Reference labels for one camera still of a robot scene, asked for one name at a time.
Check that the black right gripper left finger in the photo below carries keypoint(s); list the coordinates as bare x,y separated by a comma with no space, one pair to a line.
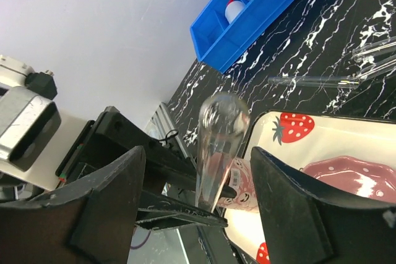
90,220

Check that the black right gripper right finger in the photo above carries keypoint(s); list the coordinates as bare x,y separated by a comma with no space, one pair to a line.
307,221

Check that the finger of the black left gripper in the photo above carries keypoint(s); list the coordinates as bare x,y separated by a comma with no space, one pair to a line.
160,212

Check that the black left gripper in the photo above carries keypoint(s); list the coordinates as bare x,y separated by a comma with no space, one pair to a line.
108,137

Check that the clear glass test tube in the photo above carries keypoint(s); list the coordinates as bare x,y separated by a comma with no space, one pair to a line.
374,49
326,82
382,67
223,122

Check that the wash bottle with red cap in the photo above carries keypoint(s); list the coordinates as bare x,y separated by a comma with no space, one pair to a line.
233,9

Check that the pink ghost pattern mug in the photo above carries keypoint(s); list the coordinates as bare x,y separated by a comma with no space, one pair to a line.
240,179

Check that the strawberry pattern white tray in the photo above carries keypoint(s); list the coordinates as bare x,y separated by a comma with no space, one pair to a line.
299,140

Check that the pink polka dot plate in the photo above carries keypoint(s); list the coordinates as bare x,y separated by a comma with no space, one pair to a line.
362,178

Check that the blue plastic compartment bin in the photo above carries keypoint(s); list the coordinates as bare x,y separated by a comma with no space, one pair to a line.
218,43

